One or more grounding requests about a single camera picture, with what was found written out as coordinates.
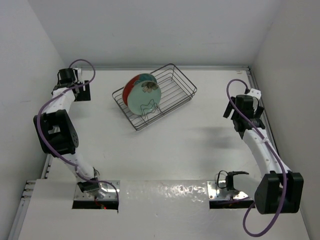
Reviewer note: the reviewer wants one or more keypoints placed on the wire dish rack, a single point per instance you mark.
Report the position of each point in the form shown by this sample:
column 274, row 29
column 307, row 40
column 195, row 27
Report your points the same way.
column 176, row 89

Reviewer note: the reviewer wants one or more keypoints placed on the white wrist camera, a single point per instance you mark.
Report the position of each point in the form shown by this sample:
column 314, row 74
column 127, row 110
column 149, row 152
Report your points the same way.
column 78, row 74
column 255, row 93

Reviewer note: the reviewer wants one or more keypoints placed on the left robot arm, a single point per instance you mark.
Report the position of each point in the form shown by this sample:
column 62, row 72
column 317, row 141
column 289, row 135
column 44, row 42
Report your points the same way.
column 55, row 130

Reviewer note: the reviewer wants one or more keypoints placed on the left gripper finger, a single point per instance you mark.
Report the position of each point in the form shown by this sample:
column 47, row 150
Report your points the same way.
column 86, row 86
column 83, row 94

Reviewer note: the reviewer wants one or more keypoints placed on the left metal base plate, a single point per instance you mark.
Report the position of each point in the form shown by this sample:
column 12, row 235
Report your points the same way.
column 111, row 186

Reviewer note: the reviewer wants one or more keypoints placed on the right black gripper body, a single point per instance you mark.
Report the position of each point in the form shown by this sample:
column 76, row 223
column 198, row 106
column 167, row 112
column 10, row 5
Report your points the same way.
column 233, row 116

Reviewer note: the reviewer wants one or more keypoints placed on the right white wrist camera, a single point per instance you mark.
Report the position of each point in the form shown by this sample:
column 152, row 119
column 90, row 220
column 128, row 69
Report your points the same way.
column 255, row 93

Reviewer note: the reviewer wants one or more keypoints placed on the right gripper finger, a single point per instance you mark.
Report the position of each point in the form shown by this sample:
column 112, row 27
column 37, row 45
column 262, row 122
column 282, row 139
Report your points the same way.
column 259, row 111
column 228, row 109

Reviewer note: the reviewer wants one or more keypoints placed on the metal base plate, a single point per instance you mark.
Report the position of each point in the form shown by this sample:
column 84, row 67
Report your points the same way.
column 217, row 191
column 111, row 186

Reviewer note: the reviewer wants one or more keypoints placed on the light green plate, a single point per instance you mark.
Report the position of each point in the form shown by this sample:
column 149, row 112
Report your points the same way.
column 144, row 98

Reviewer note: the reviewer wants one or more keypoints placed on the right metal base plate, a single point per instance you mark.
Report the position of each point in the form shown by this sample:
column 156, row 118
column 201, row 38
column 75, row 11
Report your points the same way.
column 217, row 191

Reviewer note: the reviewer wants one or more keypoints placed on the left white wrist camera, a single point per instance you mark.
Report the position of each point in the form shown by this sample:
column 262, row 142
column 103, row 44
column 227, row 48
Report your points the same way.
column 78, row 74

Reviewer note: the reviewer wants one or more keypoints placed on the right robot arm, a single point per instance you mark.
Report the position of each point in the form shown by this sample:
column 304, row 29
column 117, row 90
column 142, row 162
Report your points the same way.
column 278, row 184

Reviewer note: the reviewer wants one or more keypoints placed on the red and teal plate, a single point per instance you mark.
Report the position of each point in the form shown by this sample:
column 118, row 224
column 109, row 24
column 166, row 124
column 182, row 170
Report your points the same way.
column 134, row 81

